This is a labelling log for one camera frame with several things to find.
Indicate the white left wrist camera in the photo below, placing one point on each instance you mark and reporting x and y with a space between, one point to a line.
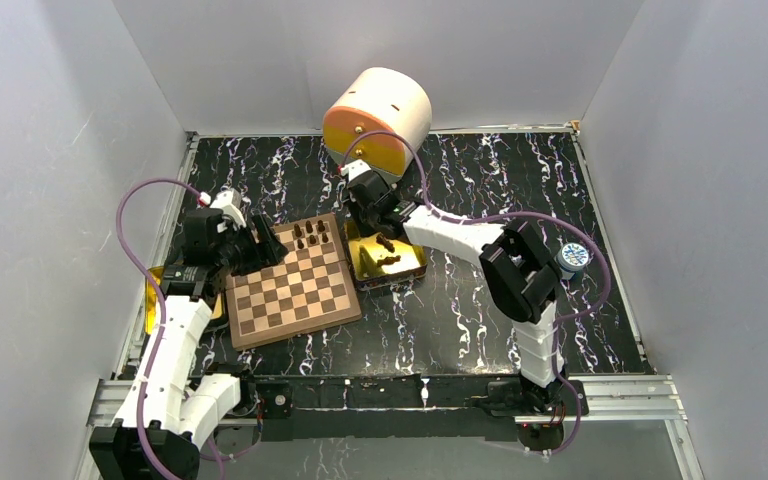
228 201

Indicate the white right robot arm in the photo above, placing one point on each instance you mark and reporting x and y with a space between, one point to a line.
521 275

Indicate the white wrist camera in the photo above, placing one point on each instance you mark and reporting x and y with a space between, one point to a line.
228 201
354 169

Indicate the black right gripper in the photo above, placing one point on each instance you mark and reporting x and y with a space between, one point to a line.
361 229

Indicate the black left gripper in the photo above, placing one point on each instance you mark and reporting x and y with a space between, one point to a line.
268 252

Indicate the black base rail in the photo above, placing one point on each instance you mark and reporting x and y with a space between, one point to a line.
492 407

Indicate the gold tin with light pieces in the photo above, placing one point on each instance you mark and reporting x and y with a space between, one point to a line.
151 302

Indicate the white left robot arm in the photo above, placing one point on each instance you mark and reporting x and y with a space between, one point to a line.
161 426

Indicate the gold tin with dark pieces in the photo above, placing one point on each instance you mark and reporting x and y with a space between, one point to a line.
376 261

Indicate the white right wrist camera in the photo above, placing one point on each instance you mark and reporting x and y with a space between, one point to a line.
354 169

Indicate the round pastel drawer cabinet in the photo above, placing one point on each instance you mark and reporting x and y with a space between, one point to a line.
380 118

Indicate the wooden chess board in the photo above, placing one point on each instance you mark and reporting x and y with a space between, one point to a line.
310 290

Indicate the blue white round cap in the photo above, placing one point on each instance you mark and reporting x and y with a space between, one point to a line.
572 258

